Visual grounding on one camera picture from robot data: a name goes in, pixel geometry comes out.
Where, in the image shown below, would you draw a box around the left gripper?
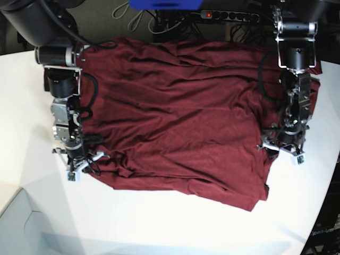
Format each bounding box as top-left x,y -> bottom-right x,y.
266,129 -> 305,159

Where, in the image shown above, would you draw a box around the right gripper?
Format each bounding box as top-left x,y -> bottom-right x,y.
64,140 -> 88,165

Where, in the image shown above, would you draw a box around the dark red t-shirt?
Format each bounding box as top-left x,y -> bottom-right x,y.
78,37 -> 322,212

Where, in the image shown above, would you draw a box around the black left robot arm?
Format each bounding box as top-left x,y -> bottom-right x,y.
258,1 -> 339,165

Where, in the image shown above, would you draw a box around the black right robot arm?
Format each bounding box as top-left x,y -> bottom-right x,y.
1,1 -> 117,166

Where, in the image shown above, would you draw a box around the white bin at corner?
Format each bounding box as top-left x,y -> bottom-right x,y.
1,189 -> 47,254

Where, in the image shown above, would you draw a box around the black power strip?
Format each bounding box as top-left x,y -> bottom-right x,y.
199,10 -> 260,23

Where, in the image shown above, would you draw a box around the blue box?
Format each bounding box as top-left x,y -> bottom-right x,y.
129,0 -> 203,10

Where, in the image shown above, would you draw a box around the white cable loops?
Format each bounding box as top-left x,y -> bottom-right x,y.
112,2 -> 186,35

